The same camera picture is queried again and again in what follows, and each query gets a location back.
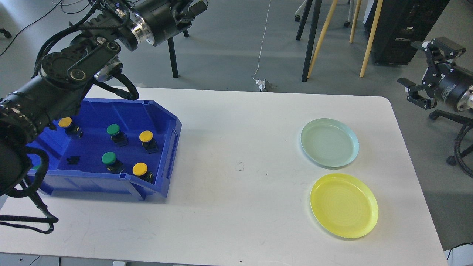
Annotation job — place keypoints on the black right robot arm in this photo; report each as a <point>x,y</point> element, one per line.
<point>443,80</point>

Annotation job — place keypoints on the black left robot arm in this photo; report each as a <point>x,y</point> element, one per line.
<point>68,64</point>

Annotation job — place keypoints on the yellow push button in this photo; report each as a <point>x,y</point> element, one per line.
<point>148,142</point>
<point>142,171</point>

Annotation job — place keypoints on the small black part in bin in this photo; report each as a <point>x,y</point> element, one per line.
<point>73,160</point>

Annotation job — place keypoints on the blue plastic bin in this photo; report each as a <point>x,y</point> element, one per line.
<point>90,174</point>

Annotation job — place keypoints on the green push button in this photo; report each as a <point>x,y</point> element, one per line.
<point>111,162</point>
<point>117,135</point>

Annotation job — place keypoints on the yellow button far left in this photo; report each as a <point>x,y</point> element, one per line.
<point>71,128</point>

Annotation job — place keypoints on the yellow plate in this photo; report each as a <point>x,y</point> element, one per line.
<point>344,205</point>

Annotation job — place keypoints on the black stand legs left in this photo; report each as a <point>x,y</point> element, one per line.
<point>173,61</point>

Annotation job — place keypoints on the light green plate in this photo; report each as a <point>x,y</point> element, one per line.
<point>329,143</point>

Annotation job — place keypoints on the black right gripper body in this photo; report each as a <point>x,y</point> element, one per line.
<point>452,87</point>

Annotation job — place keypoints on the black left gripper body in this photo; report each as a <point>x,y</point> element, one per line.
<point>168,18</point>

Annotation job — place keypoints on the black office chair base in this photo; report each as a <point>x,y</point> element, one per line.
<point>459,131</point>

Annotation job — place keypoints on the black computer tower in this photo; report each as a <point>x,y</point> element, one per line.
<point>402,22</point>

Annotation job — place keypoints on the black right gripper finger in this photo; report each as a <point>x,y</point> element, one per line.
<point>441,52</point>
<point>413,93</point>

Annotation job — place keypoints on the white power plug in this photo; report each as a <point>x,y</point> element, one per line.
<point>264,85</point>

